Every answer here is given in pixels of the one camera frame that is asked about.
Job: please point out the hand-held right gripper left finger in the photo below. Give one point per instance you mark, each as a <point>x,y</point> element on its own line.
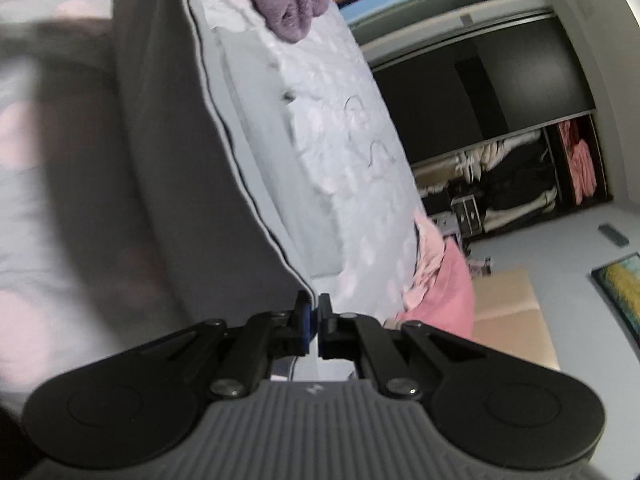
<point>305,325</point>

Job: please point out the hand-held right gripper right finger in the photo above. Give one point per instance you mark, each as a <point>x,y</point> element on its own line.
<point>324,342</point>

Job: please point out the grey garment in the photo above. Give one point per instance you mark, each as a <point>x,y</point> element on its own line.
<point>165,135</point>

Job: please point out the hanging clothes in wardrobe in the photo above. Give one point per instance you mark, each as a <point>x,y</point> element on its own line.
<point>520,180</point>

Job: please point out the pink folded clothes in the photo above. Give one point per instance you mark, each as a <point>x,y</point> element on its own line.
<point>582,165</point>

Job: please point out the pink pillow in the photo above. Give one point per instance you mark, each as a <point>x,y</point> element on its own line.
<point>450,290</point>

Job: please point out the white nightstand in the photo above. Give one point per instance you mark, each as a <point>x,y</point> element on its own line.
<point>445,222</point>

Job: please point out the small clear drawer unit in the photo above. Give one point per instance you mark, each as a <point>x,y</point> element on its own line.
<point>467,215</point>

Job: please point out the framed painting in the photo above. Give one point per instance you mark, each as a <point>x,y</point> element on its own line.
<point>622,290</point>

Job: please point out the black wardrobe sliding door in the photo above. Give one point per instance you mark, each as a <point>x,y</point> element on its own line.
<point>500,90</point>

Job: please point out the purple fleece garment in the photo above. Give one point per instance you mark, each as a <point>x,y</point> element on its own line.
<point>285,0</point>

